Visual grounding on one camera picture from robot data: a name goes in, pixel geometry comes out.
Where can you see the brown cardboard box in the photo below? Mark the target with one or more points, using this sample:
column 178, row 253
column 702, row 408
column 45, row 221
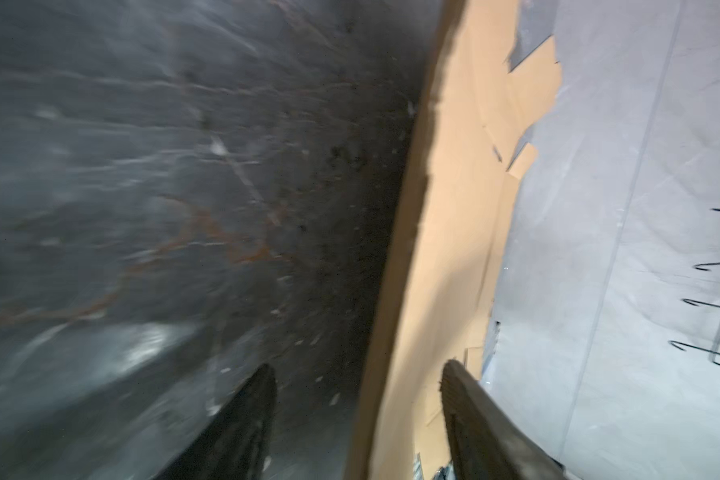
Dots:
column 465, row 165

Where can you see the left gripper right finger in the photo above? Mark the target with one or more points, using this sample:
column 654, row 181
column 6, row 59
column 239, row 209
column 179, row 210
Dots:
column 483, row 442

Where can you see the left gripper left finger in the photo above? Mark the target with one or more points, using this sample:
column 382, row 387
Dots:
column 235, row 444

